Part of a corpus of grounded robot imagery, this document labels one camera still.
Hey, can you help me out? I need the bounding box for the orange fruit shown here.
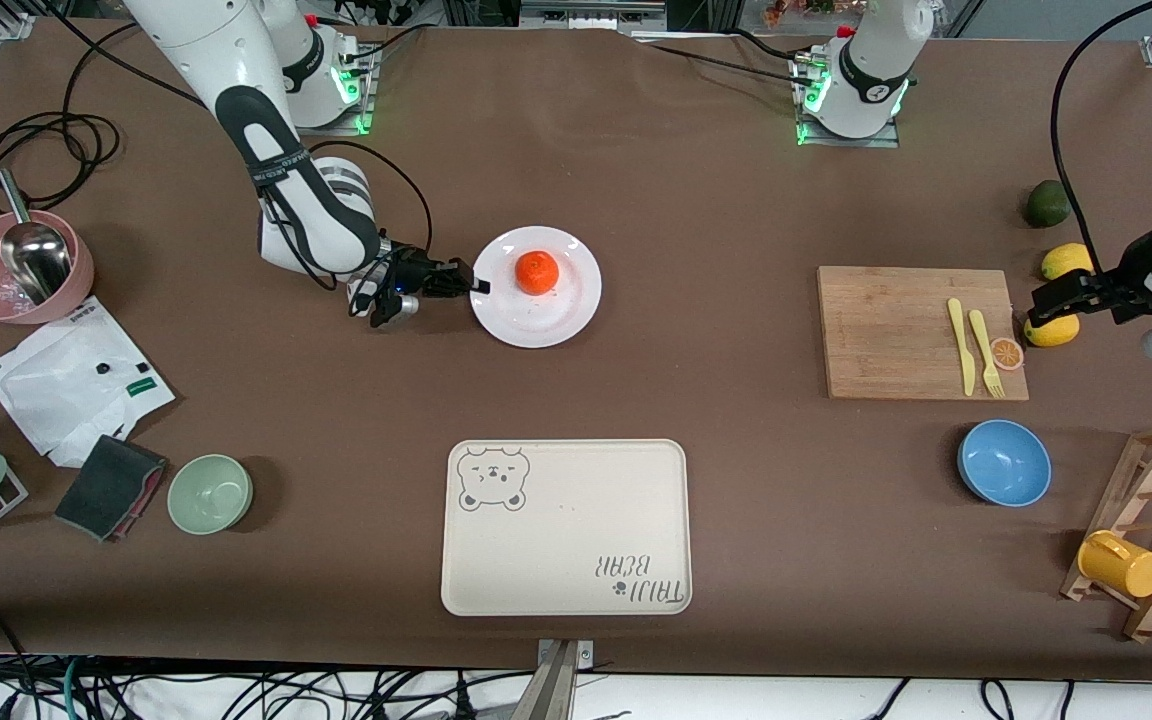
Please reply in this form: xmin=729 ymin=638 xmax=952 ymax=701
xmin=515 ymin=250 xmax=561 ymax=297

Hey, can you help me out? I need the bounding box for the white round plate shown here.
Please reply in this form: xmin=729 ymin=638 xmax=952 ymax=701
xmin=470 ymin=226 xmax=603 ymax=349

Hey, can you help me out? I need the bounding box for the yellow lemon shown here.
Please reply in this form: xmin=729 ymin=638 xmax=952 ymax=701
xmin=1024 ymin=312 xmax=1080 ymax=348
xmin=1040 ymin=243 xmax=1097 ymax=281

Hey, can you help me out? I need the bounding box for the yellow plastic fork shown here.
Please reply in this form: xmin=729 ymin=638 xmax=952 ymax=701
xmin=968 ymin=309 xmax=1006 ymax=399

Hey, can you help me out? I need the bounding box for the yellow plastic knife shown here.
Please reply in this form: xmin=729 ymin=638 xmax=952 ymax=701
xmin=947 ymin=297 xmax=977 ymax=397

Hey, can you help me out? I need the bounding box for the dark green avocado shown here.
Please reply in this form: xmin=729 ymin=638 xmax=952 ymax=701
xmin=1025 ymin=179 xmax=1073 ymax=229

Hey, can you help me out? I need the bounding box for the brown table cover sheet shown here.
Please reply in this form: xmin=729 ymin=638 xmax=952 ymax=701
xmin=0 ymin=18 xmax=1152 ymax=683

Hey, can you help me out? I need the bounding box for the blue bowl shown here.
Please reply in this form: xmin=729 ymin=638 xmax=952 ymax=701
xmin=957 ymin=419 xmax=1053 ymax=508

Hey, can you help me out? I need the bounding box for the wooden cutting board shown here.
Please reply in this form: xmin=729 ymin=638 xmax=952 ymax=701
xmin=816 ymin=265 xmax=1030 ymax=402

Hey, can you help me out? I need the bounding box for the wooden cup rack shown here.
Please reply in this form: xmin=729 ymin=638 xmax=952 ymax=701
xmin=1059 ymin=422 xmax=1152 ymax=643

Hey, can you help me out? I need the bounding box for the yellow mug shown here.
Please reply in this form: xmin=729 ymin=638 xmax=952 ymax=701
xmin=1077 ymin=530 xmax=1152 ymax=599

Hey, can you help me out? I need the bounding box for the cream tray with bear print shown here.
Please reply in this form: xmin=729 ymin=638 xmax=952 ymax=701
xmin=440 ymin=439 xmax=693 ymax=617

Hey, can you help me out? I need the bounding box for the pale green bowl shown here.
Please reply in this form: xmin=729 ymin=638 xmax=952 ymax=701
xmin=167 ymin=454 xmax=254 ymax=536

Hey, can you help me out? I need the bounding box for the grey and pink folded cloth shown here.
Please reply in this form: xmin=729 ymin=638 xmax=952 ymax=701
xmin=54 ymin=434 xmax=169 ymax=543

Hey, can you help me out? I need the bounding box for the metal scoop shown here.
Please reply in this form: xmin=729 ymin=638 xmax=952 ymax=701
xmin=0 ymin=168 xmax=74 ymax=306

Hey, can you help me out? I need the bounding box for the white plastic bag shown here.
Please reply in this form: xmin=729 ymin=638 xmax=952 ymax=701
xmin=0 ymin=296 xmax=177 ymax=469

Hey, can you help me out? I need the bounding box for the black camera cable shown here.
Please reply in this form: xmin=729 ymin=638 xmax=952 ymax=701
xmin=1050 ymin=0 xmax=1152 ymax=276
xmin=266 ymin=140 xmax=434 ymax=321

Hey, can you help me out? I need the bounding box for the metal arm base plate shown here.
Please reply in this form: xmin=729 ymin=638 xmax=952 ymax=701
xmin=794 ymin=55 xmax=902 ymax=149
xmin=291 ymin=45 xmax=378 ymax=136

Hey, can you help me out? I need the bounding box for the black base cable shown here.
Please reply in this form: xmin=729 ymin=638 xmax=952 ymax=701
xmin=636 ymin=38 xmax=819 ymax=89
xmin=341 ymin=25 xmax=427 ymax=76

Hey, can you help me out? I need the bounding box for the coiled black cable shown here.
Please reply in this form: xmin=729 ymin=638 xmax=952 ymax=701
xmin=0 ymin=108 xmax=124 ymax=233

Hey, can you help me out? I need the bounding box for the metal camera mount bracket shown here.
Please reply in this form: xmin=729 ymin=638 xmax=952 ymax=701
xmin=511 ymin=638 xmax=597 ymax=720

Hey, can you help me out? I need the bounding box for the green floor cable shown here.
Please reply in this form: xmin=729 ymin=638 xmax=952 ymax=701
xmin=61 ymin=655 xmax=87 ymax=720

